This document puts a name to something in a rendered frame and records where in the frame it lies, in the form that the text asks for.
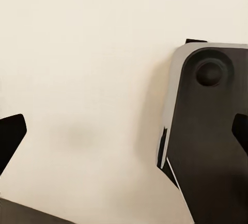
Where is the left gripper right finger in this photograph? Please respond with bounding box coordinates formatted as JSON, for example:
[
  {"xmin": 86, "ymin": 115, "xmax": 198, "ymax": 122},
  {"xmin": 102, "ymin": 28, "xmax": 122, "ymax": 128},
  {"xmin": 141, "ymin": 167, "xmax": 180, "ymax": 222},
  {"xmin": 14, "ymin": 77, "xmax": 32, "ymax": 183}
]
[{"xmin": 231, "ymin": 113, "xmax": 248, "ymax": 155}]

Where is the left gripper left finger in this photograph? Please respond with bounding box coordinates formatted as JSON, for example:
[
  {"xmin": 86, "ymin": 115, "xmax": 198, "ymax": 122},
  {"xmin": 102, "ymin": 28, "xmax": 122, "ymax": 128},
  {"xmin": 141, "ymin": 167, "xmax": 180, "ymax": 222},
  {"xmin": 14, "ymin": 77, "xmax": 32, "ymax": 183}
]
[{"xmin": 0, "ymin": 114, "xmax": 27, "ymax": 176}]

